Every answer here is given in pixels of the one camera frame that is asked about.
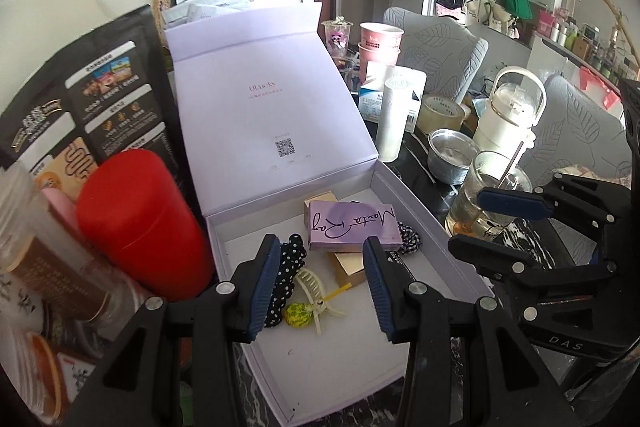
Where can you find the lavender gift box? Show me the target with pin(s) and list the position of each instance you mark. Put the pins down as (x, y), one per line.
(260, 107)

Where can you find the black snack bag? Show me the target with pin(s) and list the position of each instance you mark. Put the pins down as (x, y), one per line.
(100, 82)

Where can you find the clear cup with panda print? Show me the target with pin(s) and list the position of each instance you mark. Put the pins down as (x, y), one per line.
(336, 39)

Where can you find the thin stirring stick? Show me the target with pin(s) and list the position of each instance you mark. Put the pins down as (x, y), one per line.
(512, 167)

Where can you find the black white checked scrunchie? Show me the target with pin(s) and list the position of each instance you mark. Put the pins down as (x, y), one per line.
(410, 238)

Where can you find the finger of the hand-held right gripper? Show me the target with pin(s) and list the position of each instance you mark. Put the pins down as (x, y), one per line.
(480, 252)
(510, 202)

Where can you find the clear tape roll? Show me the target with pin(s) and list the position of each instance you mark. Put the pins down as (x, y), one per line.
(442, 114)

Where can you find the black pink small bag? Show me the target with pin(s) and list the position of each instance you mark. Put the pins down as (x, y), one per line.
(450, 4)

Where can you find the orange sauce jar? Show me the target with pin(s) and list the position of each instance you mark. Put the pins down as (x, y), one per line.
(40, 367)

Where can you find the cream hair claw clip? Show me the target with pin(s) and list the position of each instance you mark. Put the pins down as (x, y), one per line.
(312, 287)

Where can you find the small gold box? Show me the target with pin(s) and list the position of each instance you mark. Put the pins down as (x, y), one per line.
(350, 274)

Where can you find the white frosted tube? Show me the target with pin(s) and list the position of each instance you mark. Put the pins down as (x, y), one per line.
(397, 117)

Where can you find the small aluminium cup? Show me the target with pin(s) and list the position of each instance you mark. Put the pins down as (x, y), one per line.
(452, 159)

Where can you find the white kettle bottle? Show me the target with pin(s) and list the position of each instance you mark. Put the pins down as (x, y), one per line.
(505, 117)

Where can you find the tall clear jar brown granules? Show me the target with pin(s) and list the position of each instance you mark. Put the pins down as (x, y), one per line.
(55, 267)

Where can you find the green felt tote bag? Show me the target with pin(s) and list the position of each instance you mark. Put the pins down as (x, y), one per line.
(517, 2)

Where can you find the purple box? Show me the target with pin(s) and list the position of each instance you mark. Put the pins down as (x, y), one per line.
(350, 224)

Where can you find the glass mug with tea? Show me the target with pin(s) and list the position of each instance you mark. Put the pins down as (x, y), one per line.
(475, 202)

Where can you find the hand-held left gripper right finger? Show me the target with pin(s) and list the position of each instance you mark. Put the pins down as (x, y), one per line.
(380, 292)

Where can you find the beige tote bag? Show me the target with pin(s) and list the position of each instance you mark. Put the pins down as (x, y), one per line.
(502, 18)

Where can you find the row of small bottles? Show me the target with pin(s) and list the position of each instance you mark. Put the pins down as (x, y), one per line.
(590, 42)

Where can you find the blue white carton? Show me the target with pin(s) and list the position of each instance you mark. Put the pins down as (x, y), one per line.
(370, 99)

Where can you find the black polka dot hair clip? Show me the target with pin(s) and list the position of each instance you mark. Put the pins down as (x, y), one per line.
(286, 277)

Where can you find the red canister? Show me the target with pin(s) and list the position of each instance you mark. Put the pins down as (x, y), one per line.
(140, 227)

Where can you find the yellow green lollipop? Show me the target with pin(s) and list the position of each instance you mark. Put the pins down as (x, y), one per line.
(297, 314)

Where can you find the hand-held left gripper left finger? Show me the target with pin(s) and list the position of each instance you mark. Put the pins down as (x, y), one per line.
(262, 287)

